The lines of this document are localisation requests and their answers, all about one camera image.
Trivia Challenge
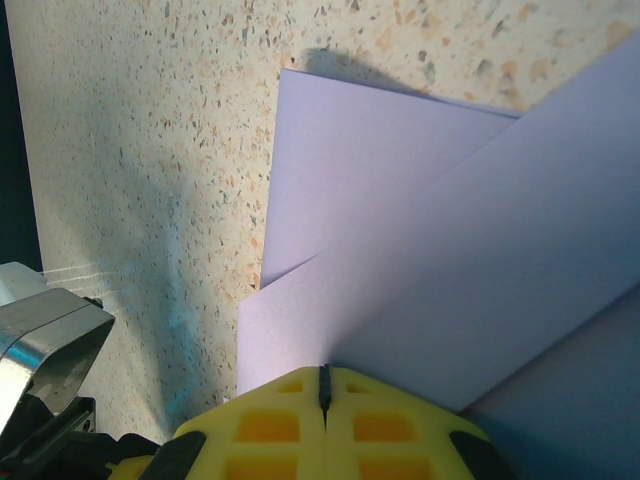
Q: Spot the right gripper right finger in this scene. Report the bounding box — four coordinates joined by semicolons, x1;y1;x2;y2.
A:
327;366;522;480

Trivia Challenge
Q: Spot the purple cloth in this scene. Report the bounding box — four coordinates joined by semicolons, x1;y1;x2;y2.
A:
235;29;640;480

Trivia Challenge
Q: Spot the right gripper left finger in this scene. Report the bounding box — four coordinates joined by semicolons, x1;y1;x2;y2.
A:
148;364;330;480

